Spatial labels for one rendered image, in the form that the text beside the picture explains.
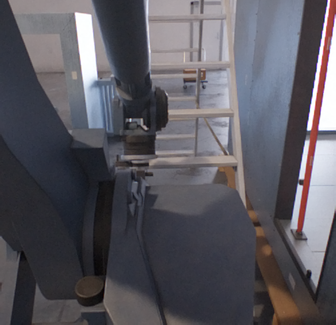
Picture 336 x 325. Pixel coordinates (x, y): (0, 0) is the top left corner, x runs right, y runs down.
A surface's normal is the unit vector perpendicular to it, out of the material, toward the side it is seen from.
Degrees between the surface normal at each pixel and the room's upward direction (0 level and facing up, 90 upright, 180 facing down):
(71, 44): 90
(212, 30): 90
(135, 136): 68
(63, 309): 0
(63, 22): 90
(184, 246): 16
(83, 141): 25
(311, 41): 90
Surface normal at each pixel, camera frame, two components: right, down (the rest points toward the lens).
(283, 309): -0.01, -0.92
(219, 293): -0.01, -0.78
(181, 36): -0.01, 0.39
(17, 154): 0.98, -0.14
